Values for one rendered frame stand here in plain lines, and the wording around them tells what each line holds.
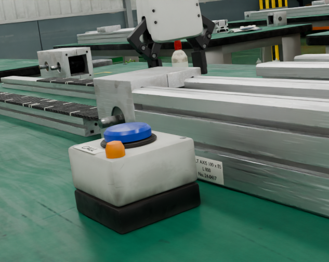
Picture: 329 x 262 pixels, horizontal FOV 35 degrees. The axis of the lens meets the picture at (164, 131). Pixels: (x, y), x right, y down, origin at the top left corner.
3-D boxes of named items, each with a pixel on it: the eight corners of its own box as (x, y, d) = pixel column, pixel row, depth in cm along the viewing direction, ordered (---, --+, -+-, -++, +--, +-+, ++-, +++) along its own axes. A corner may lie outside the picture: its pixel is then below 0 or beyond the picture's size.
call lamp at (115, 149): (102, 156, 41) (100, 141, 41) (119, 152, 42) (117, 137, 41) (112, 159, 40) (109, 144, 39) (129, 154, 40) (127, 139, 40)
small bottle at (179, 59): (193, 82, 124) (187, 31, 121) (180, 85, 122) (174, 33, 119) (183, 81, 127) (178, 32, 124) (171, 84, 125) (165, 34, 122)
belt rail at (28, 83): (2, 87, 166) (0, 77, 166) (14, 85, 169) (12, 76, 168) (187, 112, 88) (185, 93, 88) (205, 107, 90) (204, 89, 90)
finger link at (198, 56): (202, 33, 92) (208, 71, 93) (187, 36, 90) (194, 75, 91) (213, 31, 89) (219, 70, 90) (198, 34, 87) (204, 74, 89)
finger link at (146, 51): (148, 42, 87) (156, 83, 88) (132, 46, 85) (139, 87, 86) (158, 41, 84) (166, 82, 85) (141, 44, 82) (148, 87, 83)
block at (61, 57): (47, 83, 161) (41, 52, 159) (81, 77, 167) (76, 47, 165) (58, 84, 153) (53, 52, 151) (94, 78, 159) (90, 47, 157)
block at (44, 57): (35, 82, 171) (29, 52, 169) (66, 76, 177) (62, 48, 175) (48, 83, 163) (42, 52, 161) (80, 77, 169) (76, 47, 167)
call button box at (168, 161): (76, 211, 47) (65, 143, 46) (165, 182, 52) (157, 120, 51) (121, 236, 41) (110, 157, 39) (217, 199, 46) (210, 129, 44)
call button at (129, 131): (97, 151, 45) (94, 128, 45) (136, 140, 47) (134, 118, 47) (121, 158, 42) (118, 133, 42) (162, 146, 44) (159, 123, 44)
